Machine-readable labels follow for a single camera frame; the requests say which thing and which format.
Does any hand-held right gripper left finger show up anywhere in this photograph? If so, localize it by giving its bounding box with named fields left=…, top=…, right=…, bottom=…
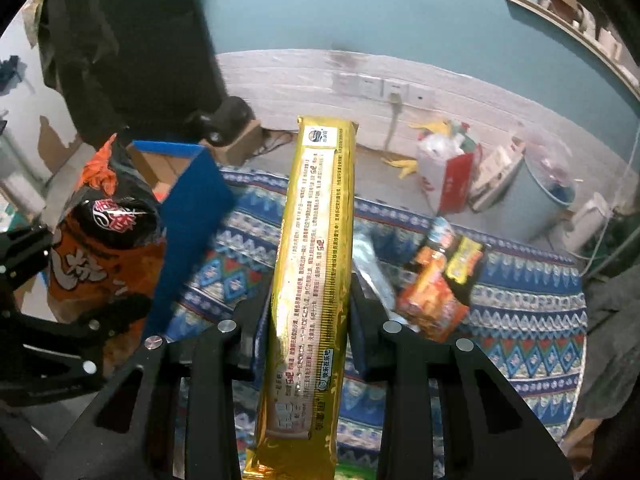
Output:
left=42, top=292, right=274, bottom=480

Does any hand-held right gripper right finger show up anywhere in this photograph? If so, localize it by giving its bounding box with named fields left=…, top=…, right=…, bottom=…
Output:
left=348, top=272, right=573, bottom=480

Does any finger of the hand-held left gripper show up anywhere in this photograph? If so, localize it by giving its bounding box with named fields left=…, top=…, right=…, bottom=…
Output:
left=0, top=294, right=154, bottom=409
left=0, top=225, right=57, bottom=302

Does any orange black chip bag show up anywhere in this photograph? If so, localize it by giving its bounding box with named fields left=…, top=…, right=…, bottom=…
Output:
left=47, top=134, right=169, bottom=377

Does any gold long biscuit packet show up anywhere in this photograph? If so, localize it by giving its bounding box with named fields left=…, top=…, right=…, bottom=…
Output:
left=242, top=115, right=360, bottom=480

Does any blue cardboard box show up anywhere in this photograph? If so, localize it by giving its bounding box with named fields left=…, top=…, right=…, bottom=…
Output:
left=127, top=139, right=239, bottom=337

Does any pile of snack packets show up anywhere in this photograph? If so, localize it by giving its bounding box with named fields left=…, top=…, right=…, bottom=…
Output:
left=334, top=216, right=487, bottom=480

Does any blue patterned blanket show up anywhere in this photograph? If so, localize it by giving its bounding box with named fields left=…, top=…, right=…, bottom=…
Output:
left=165, top=166, right=589, bottom=480

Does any dark blue cloth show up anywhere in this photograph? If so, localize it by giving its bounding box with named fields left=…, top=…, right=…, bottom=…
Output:
left=0, top=55, right=24, bottom=94

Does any red white paper bag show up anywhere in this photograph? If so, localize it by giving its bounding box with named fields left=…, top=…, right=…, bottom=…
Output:
left=415, top=120, right=484, bottom=216

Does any yellow banana peel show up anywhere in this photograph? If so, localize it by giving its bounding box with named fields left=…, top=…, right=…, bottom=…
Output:
left=382, top=156, right=419, bottom=180

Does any small brown cardboard box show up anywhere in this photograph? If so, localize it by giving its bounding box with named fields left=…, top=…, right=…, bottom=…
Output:
left=205, top=120, right=267, bottom=164

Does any beige paper bag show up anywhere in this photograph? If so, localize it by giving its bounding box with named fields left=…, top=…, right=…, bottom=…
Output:
left=467, top=141, right=526, bottom=212

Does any black round speaker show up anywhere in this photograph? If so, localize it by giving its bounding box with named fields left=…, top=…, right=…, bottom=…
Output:
left=197, top=97, right=254, bottom=144

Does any grey blue trash bin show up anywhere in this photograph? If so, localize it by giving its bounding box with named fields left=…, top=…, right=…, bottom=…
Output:
left=509, top=132, right=577, bottom=242

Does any black cloth cover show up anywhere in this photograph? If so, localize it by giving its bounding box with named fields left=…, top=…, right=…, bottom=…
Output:
left=39, top=0, right=229, bottom=150

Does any grey cloth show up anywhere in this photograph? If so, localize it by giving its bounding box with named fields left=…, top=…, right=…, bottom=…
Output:
left=581, top=260, right=640, bottom=413

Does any white electric kettle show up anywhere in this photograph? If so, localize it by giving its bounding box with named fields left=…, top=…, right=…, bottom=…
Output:
left=570, top=192, right=614, bottom=254

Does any white cup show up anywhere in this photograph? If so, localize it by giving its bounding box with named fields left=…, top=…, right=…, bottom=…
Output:
left=597, top=27, right=624, bottom=59

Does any grey plug with cable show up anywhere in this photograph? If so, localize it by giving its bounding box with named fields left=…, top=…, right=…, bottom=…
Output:
left=383, top=91, right=404, bottom=152

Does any white cable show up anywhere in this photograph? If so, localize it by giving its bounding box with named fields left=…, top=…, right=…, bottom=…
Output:
left=580, top=125, right=640, bottom=263

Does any white wall shelf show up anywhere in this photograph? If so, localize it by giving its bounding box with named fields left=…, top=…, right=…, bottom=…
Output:
left=504, top=0, right=640, bottom=102

